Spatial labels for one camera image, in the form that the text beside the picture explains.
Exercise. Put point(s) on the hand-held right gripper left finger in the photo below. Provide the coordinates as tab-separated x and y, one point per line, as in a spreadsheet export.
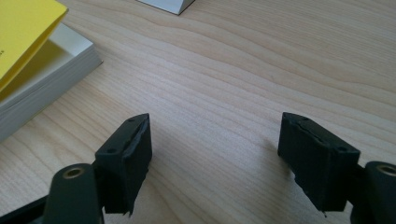
124	161

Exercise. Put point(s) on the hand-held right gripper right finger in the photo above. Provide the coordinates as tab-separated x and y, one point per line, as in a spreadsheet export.
317	161

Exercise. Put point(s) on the yellow-covered book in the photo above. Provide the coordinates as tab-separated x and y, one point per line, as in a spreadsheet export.
37	71

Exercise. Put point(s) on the white box corner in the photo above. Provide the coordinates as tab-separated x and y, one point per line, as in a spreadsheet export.
169	4

